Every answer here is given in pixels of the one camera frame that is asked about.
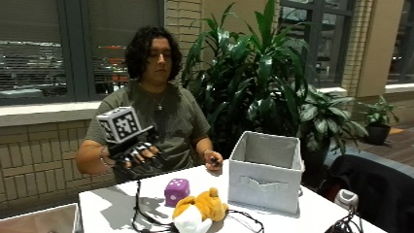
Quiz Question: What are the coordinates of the wrist bracelet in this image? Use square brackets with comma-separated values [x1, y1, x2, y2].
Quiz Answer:
[99, 146, 110, 167]

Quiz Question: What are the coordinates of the necklace with pendant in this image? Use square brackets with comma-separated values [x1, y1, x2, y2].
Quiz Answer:
[142, 84, 170, 112]

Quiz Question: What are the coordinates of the black cable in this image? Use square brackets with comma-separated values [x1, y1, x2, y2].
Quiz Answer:
[131, 180, 266, 233]

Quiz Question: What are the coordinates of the small potted plant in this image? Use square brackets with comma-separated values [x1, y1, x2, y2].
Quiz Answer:
[359, 95, 401, 146]

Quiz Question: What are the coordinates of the white marker cube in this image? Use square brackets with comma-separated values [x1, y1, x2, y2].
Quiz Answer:
[96, 106, 144, 145]

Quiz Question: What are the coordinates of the broad-leaf green plant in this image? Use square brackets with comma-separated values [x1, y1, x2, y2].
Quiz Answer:
[297, 84, 369, 188]

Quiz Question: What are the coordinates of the grey fabric storage box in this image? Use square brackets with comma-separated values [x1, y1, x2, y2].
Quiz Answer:
[227, 130, 305, 216]

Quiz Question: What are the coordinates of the purple plush die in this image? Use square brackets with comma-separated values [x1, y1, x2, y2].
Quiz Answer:
[163, 178, 192, 208]

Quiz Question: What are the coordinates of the white device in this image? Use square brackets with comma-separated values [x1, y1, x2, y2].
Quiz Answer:
[335, 188, 360, 212]

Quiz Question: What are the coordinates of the orange and white plush toy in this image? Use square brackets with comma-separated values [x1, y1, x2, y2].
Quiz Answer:
[171, 186, 231, 233]

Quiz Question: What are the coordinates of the the person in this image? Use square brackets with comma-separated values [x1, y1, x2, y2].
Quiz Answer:
[75, 25, 226, 184]

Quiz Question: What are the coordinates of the black chair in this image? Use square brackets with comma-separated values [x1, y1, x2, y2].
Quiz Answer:
[323, 153, 414, 233]

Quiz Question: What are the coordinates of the tall green potted plant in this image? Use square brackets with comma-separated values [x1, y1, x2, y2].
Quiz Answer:
[180, 0, 312, 156]

